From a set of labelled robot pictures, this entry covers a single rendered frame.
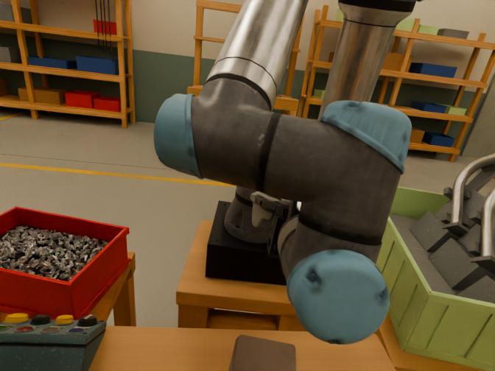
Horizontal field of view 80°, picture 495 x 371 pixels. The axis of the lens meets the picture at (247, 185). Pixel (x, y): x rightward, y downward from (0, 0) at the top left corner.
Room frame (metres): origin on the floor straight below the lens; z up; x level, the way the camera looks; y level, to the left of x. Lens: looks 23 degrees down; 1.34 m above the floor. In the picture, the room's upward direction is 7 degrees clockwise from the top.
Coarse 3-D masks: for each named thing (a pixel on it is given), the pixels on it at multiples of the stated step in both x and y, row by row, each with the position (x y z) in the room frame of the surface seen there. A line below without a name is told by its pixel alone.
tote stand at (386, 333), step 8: (384, 328) 0.52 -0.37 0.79; (392, 328) 0.53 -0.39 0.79; (384, 336) 0.50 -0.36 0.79; (392, 336) 0.50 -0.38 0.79; (384, 344) 0.48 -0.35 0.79; (392, 344) 0.48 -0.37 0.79; (392, 352) 0.46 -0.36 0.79; (400, 352) 0.46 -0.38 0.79; (392, 360) 0.44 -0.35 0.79; (400, 360) 0.44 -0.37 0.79; (408, 360) 0.45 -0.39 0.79; (416, 360) 0.45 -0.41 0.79; (424, 360) 0.45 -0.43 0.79; (432, 360) 0.45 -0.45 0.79; (440, 360) 0.46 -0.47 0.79; (400, 368) 0.43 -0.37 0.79; (408, 368) 0.43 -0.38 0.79; (416, 368) 0.43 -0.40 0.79; (424, 368) 0.43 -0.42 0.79; (432, 368) 0.43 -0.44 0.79; (440, 368) 0.44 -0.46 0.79; (448, 368) 0.44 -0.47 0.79; (456, 368) 0.44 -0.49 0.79; (464, 368) 0.44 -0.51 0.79; (472, 368) 0.45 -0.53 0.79
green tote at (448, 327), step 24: (408, 192) 1.04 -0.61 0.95; (432, 192) 1.04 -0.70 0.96; (408, 216) 1.04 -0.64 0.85; (384, 240) 0.75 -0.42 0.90; (384, 264) 0.68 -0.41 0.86; (408, 264) 0.57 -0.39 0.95; (408, 288) 0.54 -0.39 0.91; (408, 312) 0.50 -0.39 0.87; (432, 312) 0.46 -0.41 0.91; (456, 312) 0.46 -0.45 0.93; (480, 312) 0.45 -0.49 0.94; (408, 336) 0.47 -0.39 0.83; (432, 336) 0.46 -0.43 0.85; (456, 336) 0.46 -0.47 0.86; (480, 336) 0.45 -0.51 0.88; (456, 360) 0.45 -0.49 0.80; (480, 360) 0.45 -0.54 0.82
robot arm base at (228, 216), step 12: (240, 204) 0.62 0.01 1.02; (252, 204) 0.61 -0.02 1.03; (228, 216) 0.63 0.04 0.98; (240, 216) 0.61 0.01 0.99; (228, 228) 0.62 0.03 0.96; (240, 228) 0.60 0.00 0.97; (252, 228) 0.59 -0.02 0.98; (264, 228) 0.60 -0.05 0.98; (252, 240) 0.59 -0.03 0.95; (264, 240) 0.59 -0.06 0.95
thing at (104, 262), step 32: (0, 224) 0.59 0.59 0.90; (32, 224) 0.64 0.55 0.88; (64, 224) 0.63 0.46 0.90; (96, 224) 0.62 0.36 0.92; (0, 256) 0.50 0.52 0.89; (32, 256) 0.52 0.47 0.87; (64, 256) 0.54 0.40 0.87; (96, 256) 0.50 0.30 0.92; (0, 288) 0.43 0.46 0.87; (32, 288) 0.42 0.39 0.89; (64, 288) 0.41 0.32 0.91; (96, 288) 0.49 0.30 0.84
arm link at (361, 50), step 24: (360, 0) 0.51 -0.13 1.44; (384, 0) 0.50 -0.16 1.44; (408, 0) 0.51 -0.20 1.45; (360, 24) 0.53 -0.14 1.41; (384, 24) 0.52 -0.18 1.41; (336, 48) 0.57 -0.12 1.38; (360, 48) 0.53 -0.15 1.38; (384, 48) 0.53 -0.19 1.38; (336, 72) 0.56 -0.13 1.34; (360, 72) 0.54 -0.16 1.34; (336, 96) 0.56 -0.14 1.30; (360, 96) 0.55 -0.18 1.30
